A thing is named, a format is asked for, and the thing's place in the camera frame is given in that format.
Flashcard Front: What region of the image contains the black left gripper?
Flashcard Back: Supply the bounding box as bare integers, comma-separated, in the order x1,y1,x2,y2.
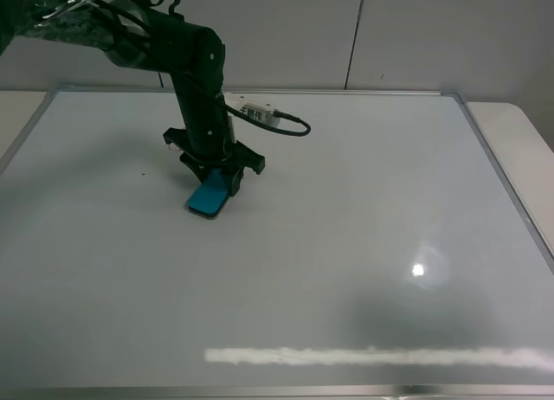
164,73,265,197

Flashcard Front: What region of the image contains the blue whiteboard eraser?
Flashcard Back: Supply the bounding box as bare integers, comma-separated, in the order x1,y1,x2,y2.
185,169,229,219

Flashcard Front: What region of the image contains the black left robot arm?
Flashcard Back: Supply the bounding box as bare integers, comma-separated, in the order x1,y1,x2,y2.
1,0,265,196

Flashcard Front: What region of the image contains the black camera cable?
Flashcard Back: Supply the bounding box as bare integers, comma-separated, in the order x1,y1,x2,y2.
224,103,312,138

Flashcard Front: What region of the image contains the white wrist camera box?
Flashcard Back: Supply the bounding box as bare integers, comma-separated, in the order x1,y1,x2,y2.
224,92,280,128

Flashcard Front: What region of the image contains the white whiteboard with aluminium frame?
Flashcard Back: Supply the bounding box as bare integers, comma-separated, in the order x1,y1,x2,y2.
1,90,553,399

